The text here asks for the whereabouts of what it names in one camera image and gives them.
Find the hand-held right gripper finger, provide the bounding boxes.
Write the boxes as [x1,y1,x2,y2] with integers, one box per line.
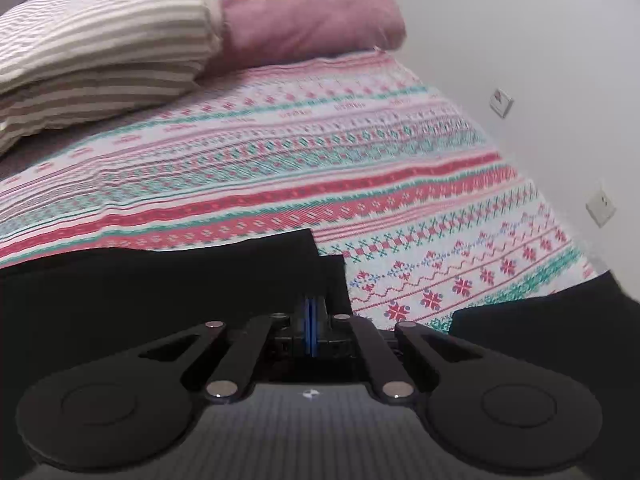
[137,297,312,404]
[312,297,482,404]

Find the black pants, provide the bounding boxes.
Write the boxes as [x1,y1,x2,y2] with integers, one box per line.
[0,227,640,480]

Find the patterned bed sheet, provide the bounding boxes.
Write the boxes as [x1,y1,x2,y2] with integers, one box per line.
[0,50,598,333]

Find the pink pillow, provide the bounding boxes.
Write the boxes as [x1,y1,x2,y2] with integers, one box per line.
[202,0,407,78]

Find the beige striped folded quilt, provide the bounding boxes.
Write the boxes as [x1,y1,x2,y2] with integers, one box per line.
[0,0,226,156]

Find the white wall socket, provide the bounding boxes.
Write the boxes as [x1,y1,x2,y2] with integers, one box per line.
[586,187,617,227]
[489,88,514,119]

